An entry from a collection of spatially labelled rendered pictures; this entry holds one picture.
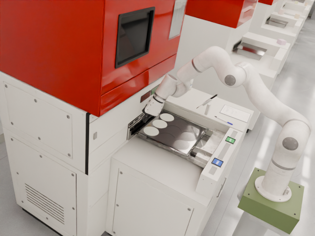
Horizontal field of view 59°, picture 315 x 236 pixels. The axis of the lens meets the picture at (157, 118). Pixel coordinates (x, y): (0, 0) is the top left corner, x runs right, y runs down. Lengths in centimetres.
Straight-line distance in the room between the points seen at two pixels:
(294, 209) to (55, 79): 134
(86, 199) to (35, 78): 74
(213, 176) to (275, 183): 31
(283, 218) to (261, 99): 60
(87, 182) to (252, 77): 104
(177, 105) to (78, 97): 90
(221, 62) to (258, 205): 75
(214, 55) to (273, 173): 66
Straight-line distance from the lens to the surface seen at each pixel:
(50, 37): 136
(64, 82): 139
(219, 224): 261
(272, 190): 161
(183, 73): 154
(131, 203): 188
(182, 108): 204
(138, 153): 177
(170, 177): 165
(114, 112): 153
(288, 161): 150
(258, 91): 141
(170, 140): 178
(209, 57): 145
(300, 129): 140
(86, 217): 189
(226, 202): 280
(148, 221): 190
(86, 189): 170
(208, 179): 153
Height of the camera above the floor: 197
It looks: 33 degrees down
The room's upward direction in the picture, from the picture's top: 10 degrees clockwise
